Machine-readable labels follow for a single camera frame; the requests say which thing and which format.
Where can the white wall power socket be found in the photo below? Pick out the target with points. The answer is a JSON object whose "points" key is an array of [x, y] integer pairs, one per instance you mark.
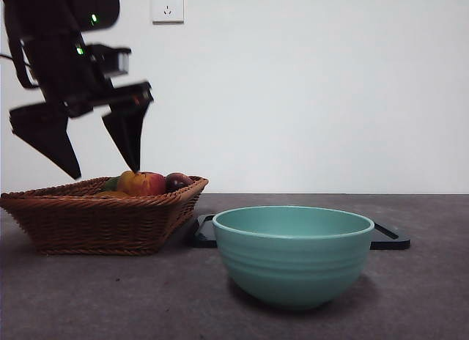
{"points": [[168, 6]]}

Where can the teal ceramic bowl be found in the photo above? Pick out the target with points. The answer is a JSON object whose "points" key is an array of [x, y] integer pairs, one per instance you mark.
{"points": [[293, 266]]}

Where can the red and yellow apple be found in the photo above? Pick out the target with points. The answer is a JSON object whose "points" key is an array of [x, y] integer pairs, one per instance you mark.
{"points": [[143, 185]]}

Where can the dark red plum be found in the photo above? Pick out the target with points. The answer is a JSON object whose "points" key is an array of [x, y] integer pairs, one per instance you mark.
{"points": [[177, 182]]}

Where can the brown wicker basket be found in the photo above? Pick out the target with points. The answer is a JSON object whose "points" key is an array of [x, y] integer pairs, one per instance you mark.
{"points": [[95, 226]]}

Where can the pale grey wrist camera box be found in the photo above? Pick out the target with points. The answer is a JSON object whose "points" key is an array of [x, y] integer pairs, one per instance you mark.
{"points": [[124, 61]]}

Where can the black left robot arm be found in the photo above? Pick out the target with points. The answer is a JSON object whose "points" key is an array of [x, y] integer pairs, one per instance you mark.
{"points": [[44, 25]]}

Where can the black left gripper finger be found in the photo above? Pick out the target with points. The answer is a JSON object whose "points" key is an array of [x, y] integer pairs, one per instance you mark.
{"points": [[47, 135], [128, 131]]}

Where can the dark rectangular tray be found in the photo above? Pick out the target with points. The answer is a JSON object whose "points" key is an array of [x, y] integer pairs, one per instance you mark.
{"points": [[203, 233]]}

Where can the brown kiwi fruit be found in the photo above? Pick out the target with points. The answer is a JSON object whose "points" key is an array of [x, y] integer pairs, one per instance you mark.
{"points": [[110, 194]]}

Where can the green fruit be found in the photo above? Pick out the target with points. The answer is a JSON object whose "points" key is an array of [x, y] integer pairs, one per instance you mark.
{"points": [[111, 185]]}

